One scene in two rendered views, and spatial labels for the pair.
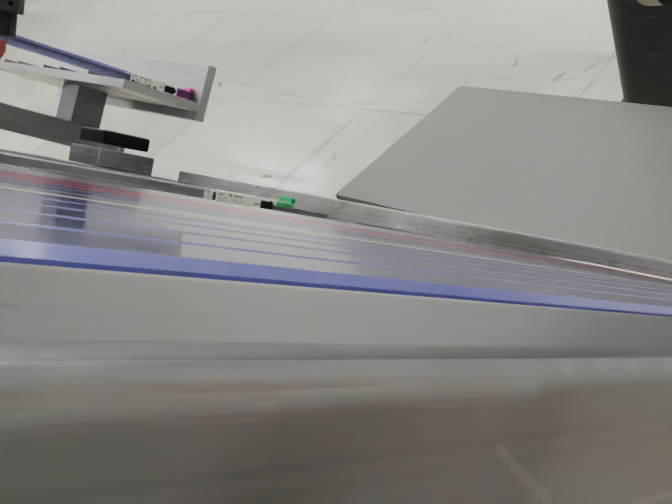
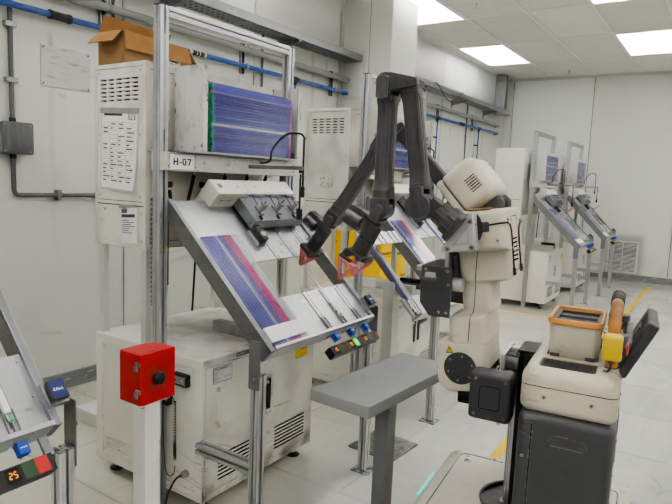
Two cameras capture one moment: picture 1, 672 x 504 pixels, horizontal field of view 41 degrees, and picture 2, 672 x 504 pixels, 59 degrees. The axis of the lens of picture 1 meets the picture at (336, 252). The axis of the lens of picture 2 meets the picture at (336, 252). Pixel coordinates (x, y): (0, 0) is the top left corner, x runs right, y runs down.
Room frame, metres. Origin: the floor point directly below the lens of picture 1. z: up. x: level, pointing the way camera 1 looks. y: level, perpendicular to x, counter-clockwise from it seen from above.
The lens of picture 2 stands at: (-0.20, -2.20, 1.30)
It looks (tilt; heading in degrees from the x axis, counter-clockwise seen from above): 7 degrees down; 70
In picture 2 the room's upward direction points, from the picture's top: 2 degrees clockwise
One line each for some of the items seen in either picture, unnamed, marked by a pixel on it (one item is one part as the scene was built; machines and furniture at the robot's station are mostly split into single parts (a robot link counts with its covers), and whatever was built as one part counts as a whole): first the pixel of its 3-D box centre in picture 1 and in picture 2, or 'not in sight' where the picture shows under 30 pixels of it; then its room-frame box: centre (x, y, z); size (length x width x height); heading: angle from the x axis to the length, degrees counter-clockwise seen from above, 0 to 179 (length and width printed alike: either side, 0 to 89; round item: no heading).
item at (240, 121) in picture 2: not in sight; (244, 123); (0.27, 0.36, 1.52); 0.51 x 0.13 x 0.27; 37
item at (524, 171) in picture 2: not in sight; (530, 218); (4.14, 3.44, 0.95); 1.36 x 0.82 x 1.90; 127
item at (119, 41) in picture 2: not in sight; (176, 52); (0.00, 0.53, 1.82); 0.68 x 0.30 x 0.20; 37
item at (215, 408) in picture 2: not in sight; (209, 395); (0.15, 0.42, 0.31); 0.70 x 0.65 x 0.62; 37
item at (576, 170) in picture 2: not in sight; (562, 215); (5.31, 4.30, 0.95); 1.36 x 0.82 x 1.90; 127
